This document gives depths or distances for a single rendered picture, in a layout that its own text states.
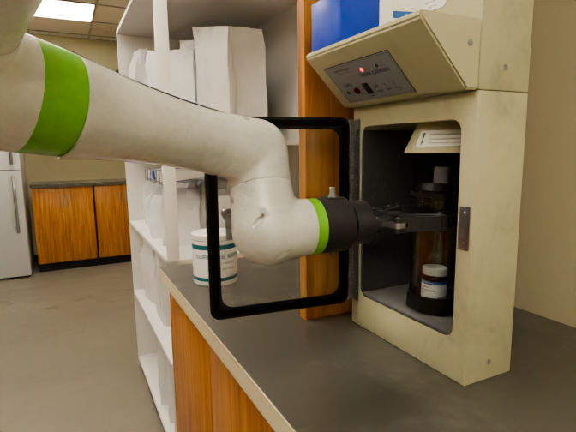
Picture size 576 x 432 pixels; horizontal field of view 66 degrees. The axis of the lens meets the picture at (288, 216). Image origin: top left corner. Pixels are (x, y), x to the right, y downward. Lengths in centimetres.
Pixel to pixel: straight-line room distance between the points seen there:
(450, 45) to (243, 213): 38
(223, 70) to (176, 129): 130
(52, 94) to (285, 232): 35
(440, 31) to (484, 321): 46
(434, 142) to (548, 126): 41
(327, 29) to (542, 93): 55
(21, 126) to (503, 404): 73
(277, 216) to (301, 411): 29
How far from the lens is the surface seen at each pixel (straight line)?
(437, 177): 87
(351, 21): 87
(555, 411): 82
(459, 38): 72
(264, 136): 68
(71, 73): 50
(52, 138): 50
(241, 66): 202
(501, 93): 78
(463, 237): 76
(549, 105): 119
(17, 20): 43
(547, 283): 121
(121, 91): 53
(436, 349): 85
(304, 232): 68
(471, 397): 81
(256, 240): 65
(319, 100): 99
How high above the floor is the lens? 133
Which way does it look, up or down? 9 degrees down
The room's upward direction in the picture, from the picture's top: 1 degrees counter-clockwise
